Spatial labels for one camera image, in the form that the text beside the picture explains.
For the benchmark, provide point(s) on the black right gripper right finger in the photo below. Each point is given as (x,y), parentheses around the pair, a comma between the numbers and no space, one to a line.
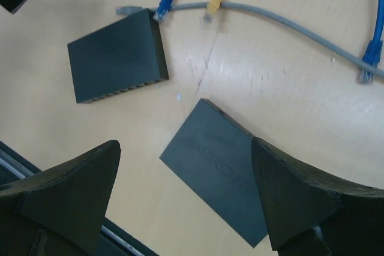
(311,212)

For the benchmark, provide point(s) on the black switch with ports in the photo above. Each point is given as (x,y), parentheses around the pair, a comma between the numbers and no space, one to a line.
(122,56)

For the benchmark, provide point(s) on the black flat switch box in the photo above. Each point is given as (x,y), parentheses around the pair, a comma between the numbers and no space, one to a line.
(211,154)

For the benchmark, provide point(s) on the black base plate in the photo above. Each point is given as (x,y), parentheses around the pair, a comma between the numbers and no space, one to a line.
(113,239)

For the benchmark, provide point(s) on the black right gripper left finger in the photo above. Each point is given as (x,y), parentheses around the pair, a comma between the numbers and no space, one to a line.
(60,211)

